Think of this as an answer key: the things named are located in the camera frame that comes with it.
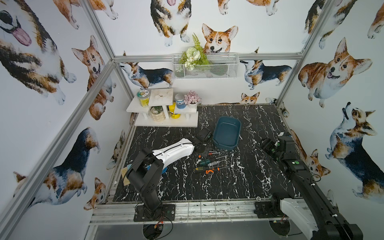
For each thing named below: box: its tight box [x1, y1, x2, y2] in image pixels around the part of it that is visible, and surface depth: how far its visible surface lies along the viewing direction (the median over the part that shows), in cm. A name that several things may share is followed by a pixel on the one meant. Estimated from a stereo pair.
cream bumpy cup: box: [150, 105, 166, 122], surface depth 109 cm
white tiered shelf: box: [126, 88, 199, 128], surface depth 109 cm
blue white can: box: [175, 93, 187, 110], surface depth 97 cm
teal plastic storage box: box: [212, 116, 242, 150], surface depth 107 cm
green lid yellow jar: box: [136, 89, 150, 108], surface depth 97 cm
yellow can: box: [168, 102, 181, 119], surface depth 109 cm
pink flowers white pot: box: [184, 90, 202, 109], surface depth 94 cm
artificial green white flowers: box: [178, 32, 210, 71], surface depth 82 cm
